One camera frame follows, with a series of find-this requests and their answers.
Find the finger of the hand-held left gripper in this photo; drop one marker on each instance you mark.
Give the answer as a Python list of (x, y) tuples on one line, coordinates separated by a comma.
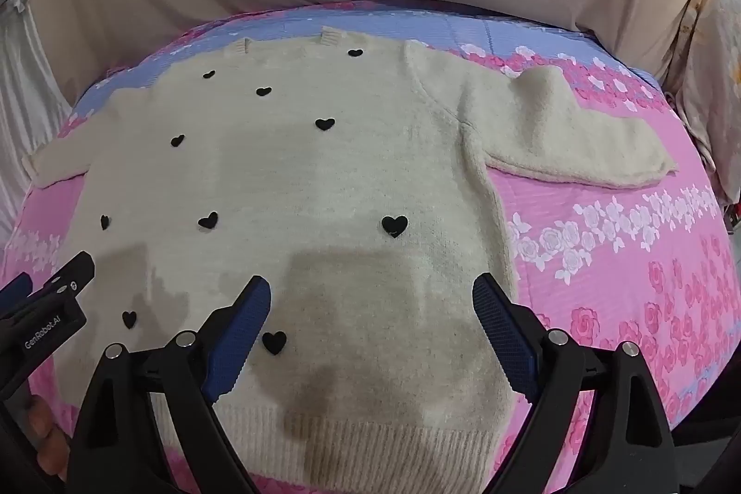
[(72, 274), (14, 288)]

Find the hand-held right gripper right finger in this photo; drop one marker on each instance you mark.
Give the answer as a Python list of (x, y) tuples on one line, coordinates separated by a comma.
[(502, 320)]

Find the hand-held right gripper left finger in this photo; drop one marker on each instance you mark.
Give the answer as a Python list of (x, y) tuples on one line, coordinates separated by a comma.
[(243, 320)]

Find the cream sweater with black hearts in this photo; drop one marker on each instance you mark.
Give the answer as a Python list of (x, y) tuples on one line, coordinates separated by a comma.
[(347, 170)]

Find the person's left hand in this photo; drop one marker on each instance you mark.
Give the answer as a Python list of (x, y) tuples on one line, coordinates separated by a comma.
[(49, 436)]

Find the pink floral blanket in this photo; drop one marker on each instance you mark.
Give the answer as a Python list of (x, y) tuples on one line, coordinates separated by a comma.
[(608, 285)]

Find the white curtain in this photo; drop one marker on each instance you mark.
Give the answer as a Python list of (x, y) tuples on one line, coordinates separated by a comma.
[(29, 83)]

